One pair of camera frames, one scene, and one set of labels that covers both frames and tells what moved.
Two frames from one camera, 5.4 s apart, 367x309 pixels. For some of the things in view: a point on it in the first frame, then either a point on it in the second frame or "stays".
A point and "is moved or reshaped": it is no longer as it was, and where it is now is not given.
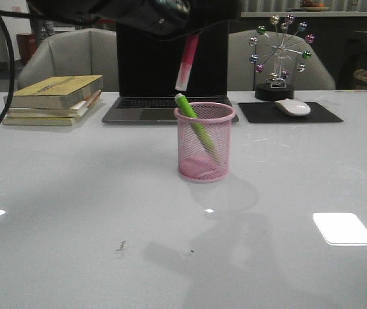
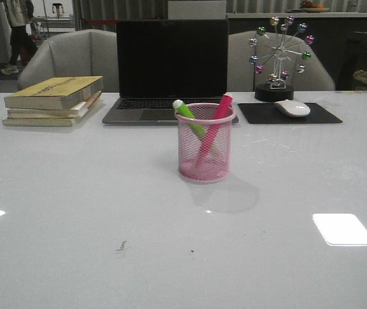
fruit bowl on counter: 312,6 stays
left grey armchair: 84,52 stays
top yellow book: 60,92 stays
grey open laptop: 149,71 stays
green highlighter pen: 186,106 is moved or reshaped
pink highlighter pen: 190,47 -> 221,112
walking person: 41,27 -> 23,44
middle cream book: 77,109 stays
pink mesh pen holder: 204,143 stays
